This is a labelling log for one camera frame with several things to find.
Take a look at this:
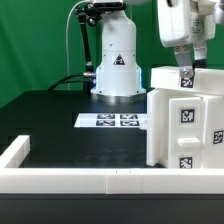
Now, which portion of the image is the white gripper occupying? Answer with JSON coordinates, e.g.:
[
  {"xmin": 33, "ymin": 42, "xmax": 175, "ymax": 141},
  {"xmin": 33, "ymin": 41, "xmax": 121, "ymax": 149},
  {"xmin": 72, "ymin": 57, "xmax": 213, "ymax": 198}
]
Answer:
[{"xmin": 157, "ymin": 0, "xmax": 215, "ymax": 78}]

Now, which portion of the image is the grey thin cable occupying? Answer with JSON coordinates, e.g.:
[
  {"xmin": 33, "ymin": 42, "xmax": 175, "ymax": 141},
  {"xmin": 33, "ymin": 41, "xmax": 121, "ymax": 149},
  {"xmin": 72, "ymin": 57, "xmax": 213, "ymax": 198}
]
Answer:
[{"xmin": 65, "ymin": 0, "xmax": 88, "ymax": 91}]

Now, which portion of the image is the white U-shaped fence frame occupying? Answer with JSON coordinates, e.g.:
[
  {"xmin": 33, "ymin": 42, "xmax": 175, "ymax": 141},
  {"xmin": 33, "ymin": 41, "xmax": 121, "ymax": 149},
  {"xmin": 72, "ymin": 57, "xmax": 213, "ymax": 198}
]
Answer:
[{"xmin": 0, "ymin": 135, "xmax": 224, "ymax": 194}]

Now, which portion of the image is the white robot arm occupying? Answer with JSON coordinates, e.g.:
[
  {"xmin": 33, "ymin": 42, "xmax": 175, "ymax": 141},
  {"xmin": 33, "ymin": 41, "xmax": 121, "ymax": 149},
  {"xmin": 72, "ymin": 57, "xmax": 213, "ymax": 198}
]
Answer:
[{"xmin": 87, "ymin": 0, "xmax": 224, "ymax": 97}]

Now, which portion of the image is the black cable bundle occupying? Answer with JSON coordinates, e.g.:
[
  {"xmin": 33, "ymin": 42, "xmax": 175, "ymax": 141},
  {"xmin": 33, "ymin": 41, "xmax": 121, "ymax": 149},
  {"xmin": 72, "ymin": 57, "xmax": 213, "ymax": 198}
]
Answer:
[{"xmin": 48, "ymin": 72, "xmax": 98, "ymax": 92}]

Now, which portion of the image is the white cabinet top block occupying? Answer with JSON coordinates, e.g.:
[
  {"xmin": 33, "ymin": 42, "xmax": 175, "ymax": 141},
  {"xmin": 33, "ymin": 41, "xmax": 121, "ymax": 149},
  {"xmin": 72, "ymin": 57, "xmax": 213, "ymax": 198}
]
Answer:
[{"xmin": 151, "ymin": 66, "xmax": 224, "ymax": 96}]

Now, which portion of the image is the white cabinet body box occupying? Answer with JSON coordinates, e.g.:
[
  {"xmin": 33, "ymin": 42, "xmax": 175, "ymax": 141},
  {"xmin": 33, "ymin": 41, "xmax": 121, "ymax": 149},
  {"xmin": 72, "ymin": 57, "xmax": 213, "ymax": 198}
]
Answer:
[{"xmin": 142, "ymin": 89, "xmax": 217, "ymax": 168}]

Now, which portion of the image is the white marker base plate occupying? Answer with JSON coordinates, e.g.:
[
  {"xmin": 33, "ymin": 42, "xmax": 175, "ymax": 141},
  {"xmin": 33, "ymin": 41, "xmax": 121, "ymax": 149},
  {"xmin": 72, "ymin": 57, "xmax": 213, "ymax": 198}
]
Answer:
[{"xmin": 74, "ymin": 113, "xmax": 147, "ymax": 128}]

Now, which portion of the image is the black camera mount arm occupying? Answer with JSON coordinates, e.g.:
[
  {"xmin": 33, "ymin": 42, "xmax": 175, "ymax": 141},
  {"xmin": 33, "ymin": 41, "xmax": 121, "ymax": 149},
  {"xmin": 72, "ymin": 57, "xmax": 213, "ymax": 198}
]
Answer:
[{"xmin": 75, "ymin": 3, "xmax": 102, "ymax": 77}]

